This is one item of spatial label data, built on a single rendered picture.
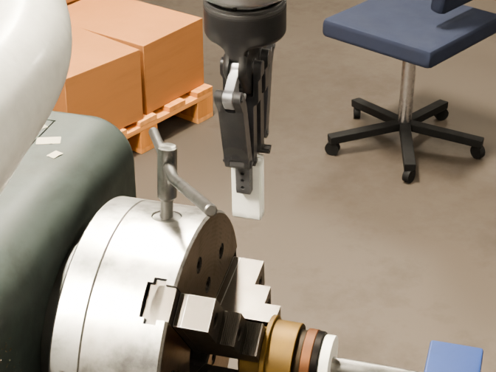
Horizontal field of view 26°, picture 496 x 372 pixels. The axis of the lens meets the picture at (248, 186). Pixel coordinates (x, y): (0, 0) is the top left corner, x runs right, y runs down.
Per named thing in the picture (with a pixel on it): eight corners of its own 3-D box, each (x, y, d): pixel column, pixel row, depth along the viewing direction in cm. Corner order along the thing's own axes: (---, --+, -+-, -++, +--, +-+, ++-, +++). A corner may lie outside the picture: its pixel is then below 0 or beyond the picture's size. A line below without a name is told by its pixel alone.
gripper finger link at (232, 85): (255, 38, 97) (239, 63, 93) (255, 91, 100) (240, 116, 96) (229, 36, 98) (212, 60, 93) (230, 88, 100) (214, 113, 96)
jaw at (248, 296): (184, 305, 128) (213, 241, 137) (187, 334, 131) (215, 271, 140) (274, 319, 126) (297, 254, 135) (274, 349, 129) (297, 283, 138)
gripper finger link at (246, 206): (262, 157, 105) (260, 161, 104) (262, 216, 109) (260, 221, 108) (232, 153, 106) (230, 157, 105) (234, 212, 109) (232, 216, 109)
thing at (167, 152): (155, 235, 124) (156, 142, 119) (174, 234, 124) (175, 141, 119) (158, 244, 122) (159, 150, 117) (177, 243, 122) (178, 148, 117)
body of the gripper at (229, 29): (273, 16, 92) (273, 111, 97) (296, -20, 99) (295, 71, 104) (190, 8, 94) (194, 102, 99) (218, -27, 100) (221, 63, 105)
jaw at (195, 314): (166, 351, 124) (139, 323, 113) (176, 310, 125) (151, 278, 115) (259, 368, 121) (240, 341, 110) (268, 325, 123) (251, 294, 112)
